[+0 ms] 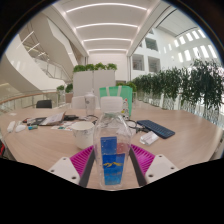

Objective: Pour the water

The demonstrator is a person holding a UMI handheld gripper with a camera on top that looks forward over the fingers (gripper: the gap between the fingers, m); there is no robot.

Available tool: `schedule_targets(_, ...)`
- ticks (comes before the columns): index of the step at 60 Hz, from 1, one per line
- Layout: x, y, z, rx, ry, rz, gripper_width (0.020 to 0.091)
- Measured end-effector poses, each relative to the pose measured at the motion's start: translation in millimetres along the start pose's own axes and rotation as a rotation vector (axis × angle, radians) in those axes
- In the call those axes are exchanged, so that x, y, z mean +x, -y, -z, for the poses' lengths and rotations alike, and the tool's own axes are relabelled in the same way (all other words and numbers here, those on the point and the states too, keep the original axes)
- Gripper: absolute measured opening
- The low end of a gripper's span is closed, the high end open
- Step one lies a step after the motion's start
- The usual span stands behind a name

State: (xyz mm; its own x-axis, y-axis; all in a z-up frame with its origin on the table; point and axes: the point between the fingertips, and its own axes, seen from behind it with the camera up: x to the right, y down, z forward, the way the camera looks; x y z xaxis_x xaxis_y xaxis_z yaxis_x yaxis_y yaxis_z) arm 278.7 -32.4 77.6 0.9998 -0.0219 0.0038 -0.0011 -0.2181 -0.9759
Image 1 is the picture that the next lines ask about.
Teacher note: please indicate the white cup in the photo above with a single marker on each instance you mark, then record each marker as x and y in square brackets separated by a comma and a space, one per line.
[82, 135]

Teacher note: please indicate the black chair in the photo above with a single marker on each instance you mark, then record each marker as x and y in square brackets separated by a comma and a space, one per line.
[44, 104]

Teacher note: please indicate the clear tumbler with lid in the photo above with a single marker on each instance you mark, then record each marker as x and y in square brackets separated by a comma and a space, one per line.
[90, 104]

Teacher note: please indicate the white cabinet topped with plants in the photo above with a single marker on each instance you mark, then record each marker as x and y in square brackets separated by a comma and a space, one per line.
[95, 81]

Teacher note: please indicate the white paper sheet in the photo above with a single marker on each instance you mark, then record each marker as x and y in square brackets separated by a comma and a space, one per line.
[13, 114]

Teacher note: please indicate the green tote bag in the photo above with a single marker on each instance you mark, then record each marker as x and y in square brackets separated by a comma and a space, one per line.
[126, 95]

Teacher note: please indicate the small teal item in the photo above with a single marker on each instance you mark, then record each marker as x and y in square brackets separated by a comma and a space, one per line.
[32, 127]

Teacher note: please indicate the white power strip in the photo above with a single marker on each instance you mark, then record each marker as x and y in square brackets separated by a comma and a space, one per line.
[11, 126]

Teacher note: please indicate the white computer mouse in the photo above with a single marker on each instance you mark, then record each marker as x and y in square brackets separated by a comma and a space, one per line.
[20, 128]

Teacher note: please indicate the clear blue-labelled water bottle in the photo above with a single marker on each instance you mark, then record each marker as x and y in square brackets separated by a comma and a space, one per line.
[112, 160]

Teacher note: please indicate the open paper booklet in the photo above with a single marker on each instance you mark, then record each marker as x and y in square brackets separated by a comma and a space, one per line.
[52, 119]

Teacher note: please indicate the planter with green plants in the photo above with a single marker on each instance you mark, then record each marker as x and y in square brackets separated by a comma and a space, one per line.
[69, 90]

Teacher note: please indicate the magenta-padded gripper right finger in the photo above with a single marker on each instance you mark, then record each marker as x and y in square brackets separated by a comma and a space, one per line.
[161, 168]

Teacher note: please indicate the black pouch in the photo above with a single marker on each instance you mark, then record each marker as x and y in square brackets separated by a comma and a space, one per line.
[37, 120]

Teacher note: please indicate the small black device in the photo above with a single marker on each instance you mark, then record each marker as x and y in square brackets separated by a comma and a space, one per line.
[70, 117]

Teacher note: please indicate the small white packet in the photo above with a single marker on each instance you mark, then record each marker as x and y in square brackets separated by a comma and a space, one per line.
[149, 138]

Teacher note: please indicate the white sticker sheet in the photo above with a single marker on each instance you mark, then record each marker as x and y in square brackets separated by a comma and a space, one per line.
[66, 126]

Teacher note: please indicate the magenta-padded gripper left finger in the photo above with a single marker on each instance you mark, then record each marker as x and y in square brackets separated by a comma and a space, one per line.
[63, 168]

